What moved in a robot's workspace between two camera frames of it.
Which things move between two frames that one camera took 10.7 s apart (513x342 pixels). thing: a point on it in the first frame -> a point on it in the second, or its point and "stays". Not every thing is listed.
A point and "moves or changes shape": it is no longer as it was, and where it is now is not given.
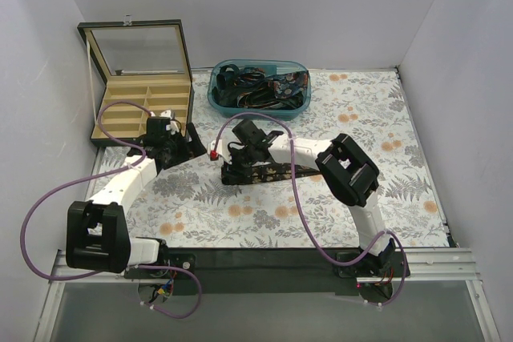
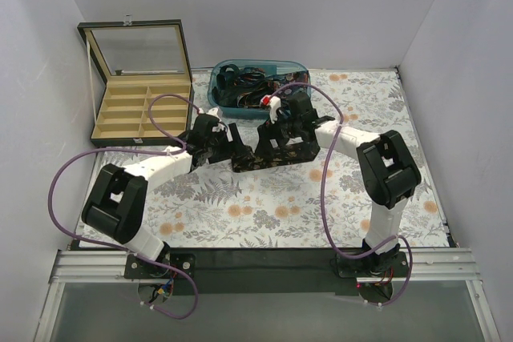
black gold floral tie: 256,173 moves or changes shape
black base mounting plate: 269,271 stays
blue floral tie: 287,85 stays
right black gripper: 233,163 -> 271,136
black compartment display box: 146,62 stays
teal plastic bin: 277,87 stays
